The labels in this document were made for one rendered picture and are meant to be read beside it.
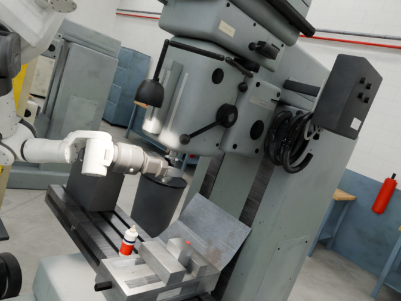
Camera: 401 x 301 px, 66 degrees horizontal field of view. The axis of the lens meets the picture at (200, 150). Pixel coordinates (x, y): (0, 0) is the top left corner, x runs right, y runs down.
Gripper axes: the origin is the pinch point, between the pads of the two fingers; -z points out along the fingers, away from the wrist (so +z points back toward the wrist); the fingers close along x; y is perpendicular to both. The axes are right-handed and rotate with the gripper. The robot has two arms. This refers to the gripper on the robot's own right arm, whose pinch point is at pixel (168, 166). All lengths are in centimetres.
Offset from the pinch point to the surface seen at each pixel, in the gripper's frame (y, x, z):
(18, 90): 14, 167, 40
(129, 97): 37, 703, -218
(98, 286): 27.1, -21.4, 19.5
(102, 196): 25.6, 29.0, 7.6
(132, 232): 23.4, -1.4, 5.6
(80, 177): 23.1, 40.0, 15.4
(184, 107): -20.2, -10.0, 6.7
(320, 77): -47, 2, -53
